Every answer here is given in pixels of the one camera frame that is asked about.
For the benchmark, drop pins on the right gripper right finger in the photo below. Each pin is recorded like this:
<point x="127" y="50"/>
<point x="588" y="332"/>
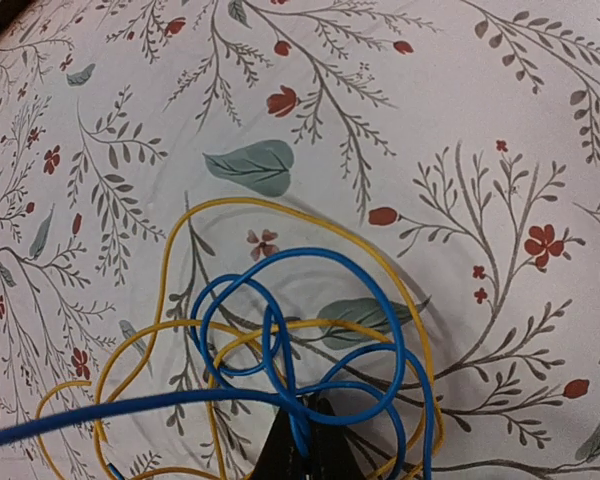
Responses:
<point x="330" y="456"/>

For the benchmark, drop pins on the floral table mat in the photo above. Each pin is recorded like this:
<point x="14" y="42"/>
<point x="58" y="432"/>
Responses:
<point x="450" y="148"/>

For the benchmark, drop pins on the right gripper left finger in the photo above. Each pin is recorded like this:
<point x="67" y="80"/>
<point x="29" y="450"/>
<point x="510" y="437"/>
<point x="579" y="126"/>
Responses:
<point x="279" y="458"/>

